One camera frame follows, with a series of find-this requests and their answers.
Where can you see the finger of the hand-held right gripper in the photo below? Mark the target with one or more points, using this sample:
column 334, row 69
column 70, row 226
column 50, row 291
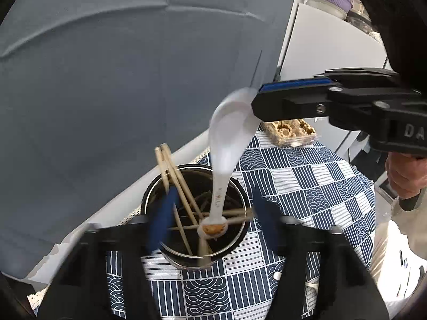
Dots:
column 293, row 85
column 287, row 106

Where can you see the grey padded sofa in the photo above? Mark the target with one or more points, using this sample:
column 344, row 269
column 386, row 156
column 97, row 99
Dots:
column 116, row 73

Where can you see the glass jar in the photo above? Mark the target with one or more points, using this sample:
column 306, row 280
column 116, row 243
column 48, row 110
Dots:
column 359, row 16

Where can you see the blue patterned tablecloth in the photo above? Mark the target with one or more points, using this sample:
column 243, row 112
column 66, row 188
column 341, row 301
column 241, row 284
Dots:
column 300, row 190

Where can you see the white bowl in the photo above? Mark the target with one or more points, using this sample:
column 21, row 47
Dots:
column 327, row 10

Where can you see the person's beige clothing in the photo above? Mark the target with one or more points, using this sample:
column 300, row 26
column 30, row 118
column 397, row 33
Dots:
column 400, row 240

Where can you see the clear box of snacks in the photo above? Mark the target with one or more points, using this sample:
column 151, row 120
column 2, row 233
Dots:
column 287, row 130

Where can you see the white printed ceramic spoon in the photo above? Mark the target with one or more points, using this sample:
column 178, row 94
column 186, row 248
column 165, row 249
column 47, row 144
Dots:
column 227, row 133

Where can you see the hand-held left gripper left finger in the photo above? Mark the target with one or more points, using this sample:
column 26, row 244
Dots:
column 163, row 216

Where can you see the person's right hand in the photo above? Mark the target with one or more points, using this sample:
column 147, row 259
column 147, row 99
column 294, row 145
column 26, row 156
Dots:
column 407, row 173

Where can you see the black metal utensil holder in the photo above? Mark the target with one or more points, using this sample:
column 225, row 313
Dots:
column 181, row 260

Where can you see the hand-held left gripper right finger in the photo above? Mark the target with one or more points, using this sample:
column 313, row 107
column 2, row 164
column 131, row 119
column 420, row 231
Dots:
column 267, row 216

